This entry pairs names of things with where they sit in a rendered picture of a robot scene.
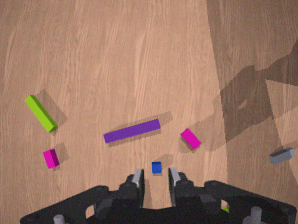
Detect magenta block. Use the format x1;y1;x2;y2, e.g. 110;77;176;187
43;149;60;169
181;128;201;149

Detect grey rod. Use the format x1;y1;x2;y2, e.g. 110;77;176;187
269;147;295;165

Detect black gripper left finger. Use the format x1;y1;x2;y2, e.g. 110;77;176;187
20;169;145;224

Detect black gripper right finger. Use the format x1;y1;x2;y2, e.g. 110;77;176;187
168;167;297;224

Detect small blue cube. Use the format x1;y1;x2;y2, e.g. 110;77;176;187
152;162;162;174

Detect purple rod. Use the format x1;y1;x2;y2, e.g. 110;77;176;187
103;119;161;143

